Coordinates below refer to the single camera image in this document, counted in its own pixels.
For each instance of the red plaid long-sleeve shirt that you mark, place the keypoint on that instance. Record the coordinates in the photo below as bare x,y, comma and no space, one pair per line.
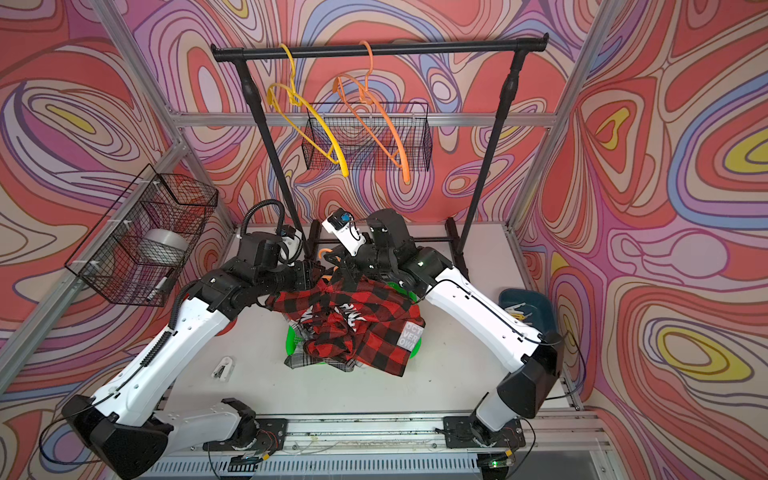
354,324

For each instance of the orange hanger with grey shirt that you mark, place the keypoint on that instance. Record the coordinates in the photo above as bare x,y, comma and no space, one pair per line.
400,159

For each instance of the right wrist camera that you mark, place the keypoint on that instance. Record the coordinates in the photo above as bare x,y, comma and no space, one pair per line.
341,225

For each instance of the black clothes rack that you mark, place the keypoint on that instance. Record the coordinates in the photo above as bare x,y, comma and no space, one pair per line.
267,77

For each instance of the grey tape roll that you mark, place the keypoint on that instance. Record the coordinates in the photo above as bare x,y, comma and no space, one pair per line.
163,247

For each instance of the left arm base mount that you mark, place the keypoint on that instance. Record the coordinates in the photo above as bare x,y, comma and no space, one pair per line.
266,435

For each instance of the black wire basket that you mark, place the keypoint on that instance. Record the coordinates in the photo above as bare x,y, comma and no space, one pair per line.
332,122
108,262

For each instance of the red plastic cup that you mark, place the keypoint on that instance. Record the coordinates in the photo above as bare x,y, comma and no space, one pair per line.
226,329

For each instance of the rear black wire basket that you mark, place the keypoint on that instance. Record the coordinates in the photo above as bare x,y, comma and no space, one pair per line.
332,122

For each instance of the orange hanger with red shirt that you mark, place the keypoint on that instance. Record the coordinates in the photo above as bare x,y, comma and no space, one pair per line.
333,257

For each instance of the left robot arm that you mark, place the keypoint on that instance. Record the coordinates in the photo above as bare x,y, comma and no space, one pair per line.
119,422

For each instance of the green plastic basket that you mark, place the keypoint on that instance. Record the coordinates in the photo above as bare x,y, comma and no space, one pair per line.
291,342

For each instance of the dark teal bin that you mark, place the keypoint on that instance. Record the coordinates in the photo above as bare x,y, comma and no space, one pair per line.
542,313

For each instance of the white clothespin on table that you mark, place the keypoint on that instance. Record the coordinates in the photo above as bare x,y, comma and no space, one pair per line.
222,372

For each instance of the grey plaid long-sleeve shirt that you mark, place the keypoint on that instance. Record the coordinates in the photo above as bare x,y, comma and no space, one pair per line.
302,359

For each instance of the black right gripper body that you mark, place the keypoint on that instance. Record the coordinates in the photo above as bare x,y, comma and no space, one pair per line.
370,258

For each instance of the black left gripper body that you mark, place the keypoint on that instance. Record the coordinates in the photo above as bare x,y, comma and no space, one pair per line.
296,278

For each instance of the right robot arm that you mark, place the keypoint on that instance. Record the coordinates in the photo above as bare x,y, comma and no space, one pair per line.
533,358

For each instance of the black marker in basket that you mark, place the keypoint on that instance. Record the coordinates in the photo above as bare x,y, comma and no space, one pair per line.
160,290

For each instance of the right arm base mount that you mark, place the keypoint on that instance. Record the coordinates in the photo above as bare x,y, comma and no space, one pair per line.
465,431

